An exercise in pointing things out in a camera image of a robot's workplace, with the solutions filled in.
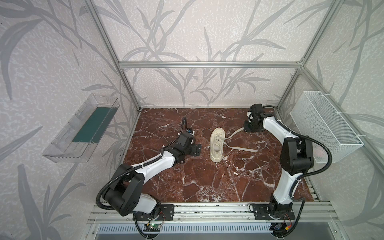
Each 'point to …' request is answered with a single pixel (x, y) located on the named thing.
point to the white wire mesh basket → (315, 117)
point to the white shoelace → (224, 138)
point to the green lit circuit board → (152, 227)
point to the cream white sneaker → (217, 140)
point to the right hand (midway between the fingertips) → (246, 124)
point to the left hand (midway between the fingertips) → (196, 141)
